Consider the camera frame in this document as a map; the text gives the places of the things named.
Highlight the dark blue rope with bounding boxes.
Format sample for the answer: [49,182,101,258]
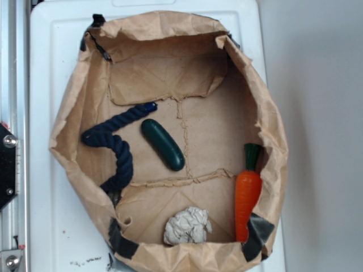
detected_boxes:
[81,101,157,196]

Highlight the brown paper bag tray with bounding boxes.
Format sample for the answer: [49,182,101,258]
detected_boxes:
[49,11,288,271]

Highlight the dark green toy cucumber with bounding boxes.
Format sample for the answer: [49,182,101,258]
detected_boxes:
[141,119,185,171]

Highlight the orange toy carrot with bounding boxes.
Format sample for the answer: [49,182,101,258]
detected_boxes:
[235,143,262,243]

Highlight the crumpled white paper ball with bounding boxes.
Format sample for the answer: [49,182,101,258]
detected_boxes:
[163,207,213,245]

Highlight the black metal bracket plate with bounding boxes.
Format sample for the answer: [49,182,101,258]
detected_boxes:
[0,122,18,211]

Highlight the aluminium frame rail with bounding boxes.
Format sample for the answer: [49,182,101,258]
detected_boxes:
[1,1,31,271]

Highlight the silver corner bracket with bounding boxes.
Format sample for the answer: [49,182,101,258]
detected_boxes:
[0,249,23,272]

